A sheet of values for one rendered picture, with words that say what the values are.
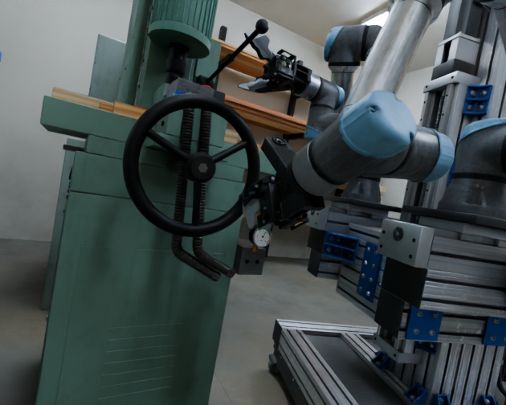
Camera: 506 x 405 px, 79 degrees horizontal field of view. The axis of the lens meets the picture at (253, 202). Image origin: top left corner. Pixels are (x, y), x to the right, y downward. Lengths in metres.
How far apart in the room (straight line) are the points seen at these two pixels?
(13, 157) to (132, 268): 2.55
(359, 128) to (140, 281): 0.65
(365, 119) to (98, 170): 0.60
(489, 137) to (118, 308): 0.96
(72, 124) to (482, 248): 0.95
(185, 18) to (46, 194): 2.54
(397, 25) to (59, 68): 2.97
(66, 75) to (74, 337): 2.71
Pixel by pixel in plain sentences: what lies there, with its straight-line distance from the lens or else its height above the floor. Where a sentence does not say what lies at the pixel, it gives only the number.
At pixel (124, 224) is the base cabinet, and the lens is 0.80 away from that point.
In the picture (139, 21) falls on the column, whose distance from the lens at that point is 1.23.
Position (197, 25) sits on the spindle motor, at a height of 1.20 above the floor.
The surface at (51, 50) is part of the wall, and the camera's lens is 3.37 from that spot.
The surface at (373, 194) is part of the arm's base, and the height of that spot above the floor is 0.85.
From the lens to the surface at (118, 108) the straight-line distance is 0.92.
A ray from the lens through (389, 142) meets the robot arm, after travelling 0.37.
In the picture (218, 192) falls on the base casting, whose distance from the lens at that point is 0.86.
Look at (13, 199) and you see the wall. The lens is 3.31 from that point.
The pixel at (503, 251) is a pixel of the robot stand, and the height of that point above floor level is 0.75.
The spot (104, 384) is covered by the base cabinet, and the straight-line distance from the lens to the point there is 0.96.
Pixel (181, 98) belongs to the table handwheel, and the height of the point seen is 0.93.
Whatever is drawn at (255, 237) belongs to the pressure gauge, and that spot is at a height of 0.66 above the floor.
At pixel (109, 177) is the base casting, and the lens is 0.79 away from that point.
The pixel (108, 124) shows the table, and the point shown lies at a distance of 0.79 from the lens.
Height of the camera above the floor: 0.79
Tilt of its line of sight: 2 degrees down
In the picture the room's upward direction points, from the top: 10 degrees clockwise
